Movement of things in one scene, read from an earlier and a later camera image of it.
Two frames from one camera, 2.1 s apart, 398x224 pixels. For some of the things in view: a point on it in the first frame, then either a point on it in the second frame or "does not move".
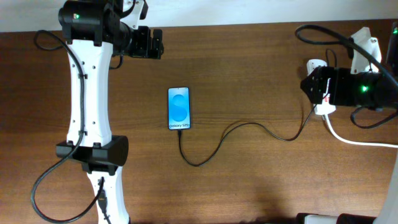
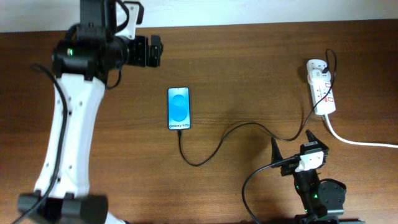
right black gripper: (318, 78) to (288, 168)
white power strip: (324, 107) does not move
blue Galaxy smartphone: (179, 108) does not move
